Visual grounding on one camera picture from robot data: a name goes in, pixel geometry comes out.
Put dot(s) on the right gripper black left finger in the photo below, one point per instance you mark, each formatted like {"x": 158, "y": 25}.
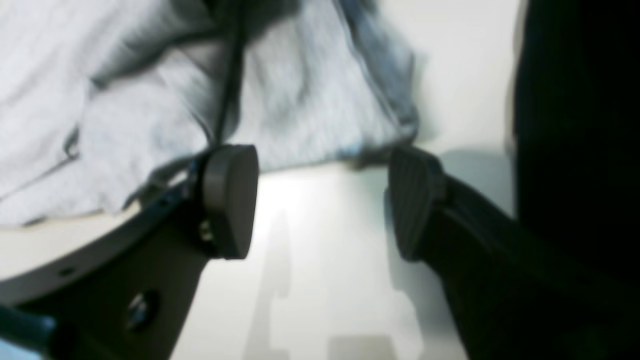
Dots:
{"x": 126, "y": 295}

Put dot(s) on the grey t-shirt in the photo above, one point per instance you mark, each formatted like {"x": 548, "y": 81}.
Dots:
{"x": 103, "y": 100}

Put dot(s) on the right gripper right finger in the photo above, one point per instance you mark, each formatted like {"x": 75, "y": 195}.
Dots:
{"x": 512, "y": 296}

